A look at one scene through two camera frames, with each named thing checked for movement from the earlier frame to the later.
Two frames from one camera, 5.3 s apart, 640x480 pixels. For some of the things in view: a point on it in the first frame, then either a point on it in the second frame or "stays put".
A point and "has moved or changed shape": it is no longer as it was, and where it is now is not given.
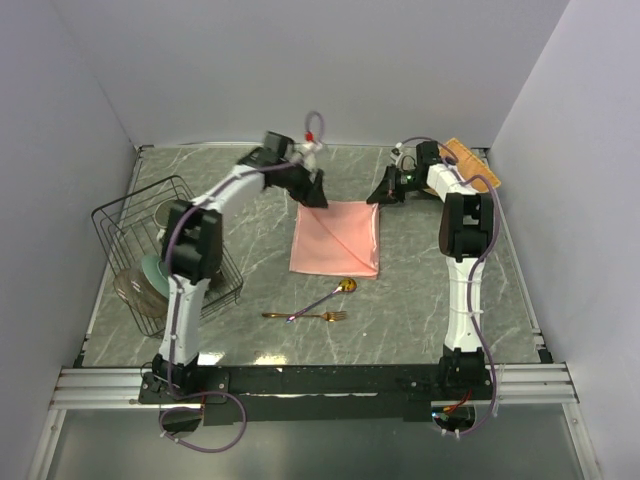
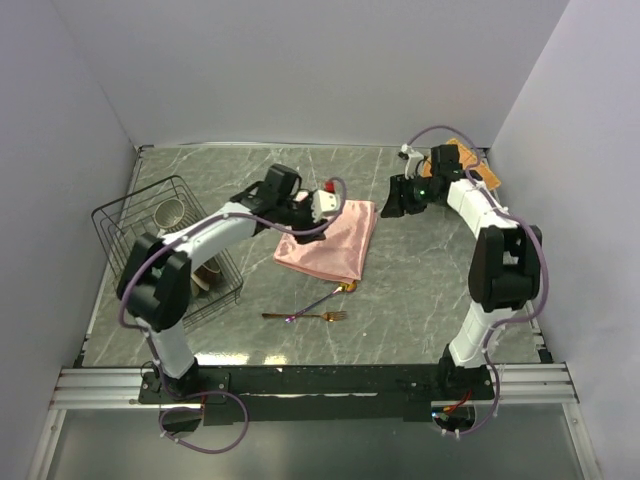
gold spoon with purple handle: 346,285 stays put
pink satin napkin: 341,239 has moved or changed shape
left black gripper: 309,193 -> 310,223
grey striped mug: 162,212 stays put
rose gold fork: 329,316 stays put
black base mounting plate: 320,392 stays put
